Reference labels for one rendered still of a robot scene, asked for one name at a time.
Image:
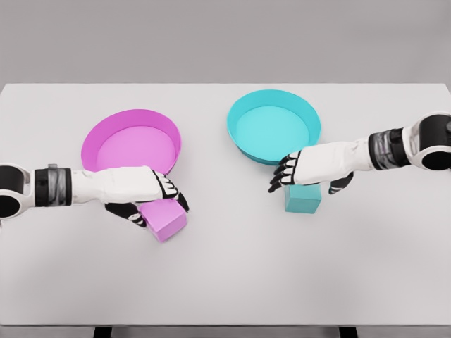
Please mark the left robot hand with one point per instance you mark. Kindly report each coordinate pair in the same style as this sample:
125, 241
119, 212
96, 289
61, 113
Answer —
135, 183

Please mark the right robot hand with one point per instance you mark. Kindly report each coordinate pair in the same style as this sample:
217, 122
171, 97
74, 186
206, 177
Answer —
319, 163

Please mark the cyan block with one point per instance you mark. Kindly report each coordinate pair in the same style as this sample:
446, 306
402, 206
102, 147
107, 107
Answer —
303, 198

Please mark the pink block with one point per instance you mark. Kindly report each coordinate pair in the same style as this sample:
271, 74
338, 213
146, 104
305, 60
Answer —
165, 220

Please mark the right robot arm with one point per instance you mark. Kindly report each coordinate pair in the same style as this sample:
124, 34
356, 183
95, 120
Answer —
398, 146

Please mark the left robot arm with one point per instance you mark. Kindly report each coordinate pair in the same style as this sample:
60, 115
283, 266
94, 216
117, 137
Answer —
53, 186

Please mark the pink round plate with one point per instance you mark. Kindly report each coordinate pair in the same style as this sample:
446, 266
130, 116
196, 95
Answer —
132, 139

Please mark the cyan round plate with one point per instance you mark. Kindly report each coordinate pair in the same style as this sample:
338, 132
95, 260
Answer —
273, 125

